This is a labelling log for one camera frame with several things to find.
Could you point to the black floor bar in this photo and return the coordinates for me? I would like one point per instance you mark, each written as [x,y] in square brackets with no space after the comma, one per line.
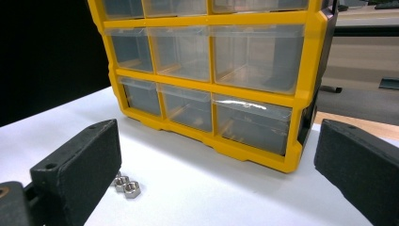
[331,89]

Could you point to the gray background desk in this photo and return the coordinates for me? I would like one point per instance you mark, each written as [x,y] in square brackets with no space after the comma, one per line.
[367,20]

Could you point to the clear plastic drawer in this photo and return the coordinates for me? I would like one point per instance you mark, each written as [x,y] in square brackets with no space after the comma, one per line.
[175,8]

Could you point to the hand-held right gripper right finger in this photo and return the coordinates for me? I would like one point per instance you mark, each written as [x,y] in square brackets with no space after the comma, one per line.
[360,169]

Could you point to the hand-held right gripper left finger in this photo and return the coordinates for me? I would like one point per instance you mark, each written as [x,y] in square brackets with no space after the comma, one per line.
[78,169]

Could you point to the wooden table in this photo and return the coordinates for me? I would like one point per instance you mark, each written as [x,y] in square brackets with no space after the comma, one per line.
[360,125]

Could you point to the dark floor wedge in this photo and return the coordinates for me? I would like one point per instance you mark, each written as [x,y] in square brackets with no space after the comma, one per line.
[389,84]

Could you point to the silver hex nut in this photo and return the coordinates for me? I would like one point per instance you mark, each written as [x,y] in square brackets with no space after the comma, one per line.
[118,174]
[132,190]
[121,183]

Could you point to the group of clear organizer drawers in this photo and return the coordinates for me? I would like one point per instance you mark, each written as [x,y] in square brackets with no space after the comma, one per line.
[257,59]

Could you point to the yellow black organizer cabinet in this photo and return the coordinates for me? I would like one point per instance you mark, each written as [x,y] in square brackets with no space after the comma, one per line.
[301,94]

